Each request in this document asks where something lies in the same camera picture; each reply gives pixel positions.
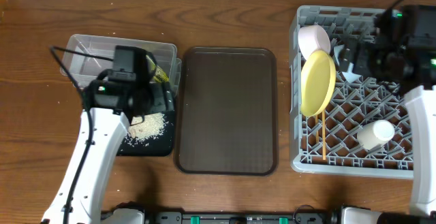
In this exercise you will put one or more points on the light blue bowl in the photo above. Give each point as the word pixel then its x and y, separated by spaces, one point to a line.
pixel 348 75

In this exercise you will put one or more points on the green orange snack wrapper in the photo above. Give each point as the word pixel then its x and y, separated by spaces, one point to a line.
pixel 159 75

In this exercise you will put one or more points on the black waste tray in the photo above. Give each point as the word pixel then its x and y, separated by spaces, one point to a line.
pixel 160 148

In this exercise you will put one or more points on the rice food scraps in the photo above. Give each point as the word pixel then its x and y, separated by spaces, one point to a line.
pixel 147 129

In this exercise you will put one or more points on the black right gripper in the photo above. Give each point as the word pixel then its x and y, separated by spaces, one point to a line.
pixel 362 59

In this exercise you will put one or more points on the grey dishwasher rack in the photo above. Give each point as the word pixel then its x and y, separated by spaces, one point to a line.
pixel 352 106

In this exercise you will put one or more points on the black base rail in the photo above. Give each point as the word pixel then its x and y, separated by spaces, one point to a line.
pixel 238 217

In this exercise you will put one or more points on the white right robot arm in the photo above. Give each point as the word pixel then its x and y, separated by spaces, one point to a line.
pixel 403 52

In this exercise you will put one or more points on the clear plastic waste bin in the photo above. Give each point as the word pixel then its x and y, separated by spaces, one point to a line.
pixel 94 54

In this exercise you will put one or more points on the dark brown serving tray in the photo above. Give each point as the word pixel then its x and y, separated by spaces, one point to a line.
pixel 227 112

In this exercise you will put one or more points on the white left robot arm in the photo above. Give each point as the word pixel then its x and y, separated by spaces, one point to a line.
pixel 132 87

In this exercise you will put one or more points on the pink shallow bowl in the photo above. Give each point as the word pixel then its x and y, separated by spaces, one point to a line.
pixel 311 39

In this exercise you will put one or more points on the white green cup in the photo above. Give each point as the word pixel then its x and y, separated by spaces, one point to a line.
pixel 375 134

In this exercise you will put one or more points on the yellow plate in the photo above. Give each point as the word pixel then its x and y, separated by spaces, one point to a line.
pixel 318 77

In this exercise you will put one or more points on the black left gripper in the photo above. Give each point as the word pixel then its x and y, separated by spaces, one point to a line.
pixel 165 100

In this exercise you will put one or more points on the wooden chopstick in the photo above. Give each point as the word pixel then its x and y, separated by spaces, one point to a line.
pixel 323 135
pixel 317 129

